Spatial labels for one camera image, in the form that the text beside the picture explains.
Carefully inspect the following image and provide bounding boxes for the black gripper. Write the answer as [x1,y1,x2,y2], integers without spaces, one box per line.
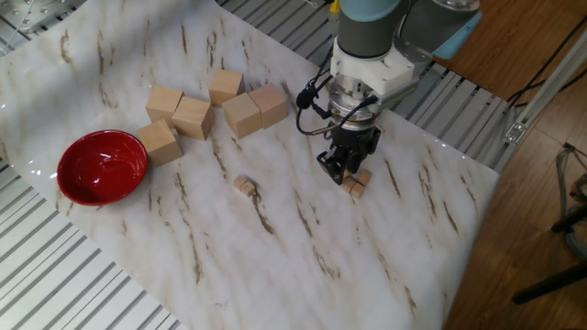
[316,126,382,185]

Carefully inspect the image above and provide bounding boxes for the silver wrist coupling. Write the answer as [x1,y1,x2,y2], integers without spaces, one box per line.
[327,75,382,132]

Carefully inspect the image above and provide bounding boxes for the large wooden cube block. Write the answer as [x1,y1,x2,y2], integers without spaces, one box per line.
[208,69,247,108]
[221,92,264,140]
[248,82,289,129]
[171,95,216,142]
[145,85,185,129]
[137,118,184,168]

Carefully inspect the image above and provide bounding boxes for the glossy marble pattern mat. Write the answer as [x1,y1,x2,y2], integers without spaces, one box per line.
[0,0,501,330]

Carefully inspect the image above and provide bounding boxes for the black stand legs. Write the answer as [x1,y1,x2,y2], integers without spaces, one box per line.
[511,201,587,306]

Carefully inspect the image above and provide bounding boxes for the red glossy bowl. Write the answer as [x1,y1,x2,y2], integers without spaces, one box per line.
[56,129,150,207]

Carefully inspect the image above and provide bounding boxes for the black gripper cable bundle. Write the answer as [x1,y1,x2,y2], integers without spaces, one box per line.
[294,40,381,137]

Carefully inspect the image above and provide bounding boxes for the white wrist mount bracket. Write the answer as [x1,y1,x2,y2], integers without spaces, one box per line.
[329,36,421,111]

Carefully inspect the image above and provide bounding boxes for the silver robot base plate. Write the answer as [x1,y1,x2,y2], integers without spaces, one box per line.
[396,38,435,68]

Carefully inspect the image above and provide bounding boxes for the thin black floor cables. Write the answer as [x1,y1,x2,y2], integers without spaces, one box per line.
[505,13,587,109]

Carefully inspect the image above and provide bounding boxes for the aluminium frame post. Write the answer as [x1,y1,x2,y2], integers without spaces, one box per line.
[493,27,587,174]

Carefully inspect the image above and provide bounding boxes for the grey cable bundle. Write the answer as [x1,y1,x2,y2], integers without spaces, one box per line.
[553,141,587,262]

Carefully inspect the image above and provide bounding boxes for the silver perforated mount plate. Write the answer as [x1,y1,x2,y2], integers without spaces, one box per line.
[0,0,88,36]

